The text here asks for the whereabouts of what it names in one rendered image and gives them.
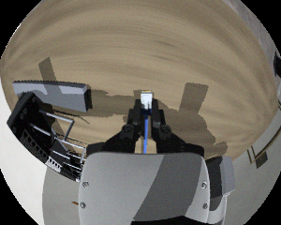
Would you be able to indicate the white cable plug with blue boot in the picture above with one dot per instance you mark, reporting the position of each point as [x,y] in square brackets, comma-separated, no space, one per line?
[146,100]

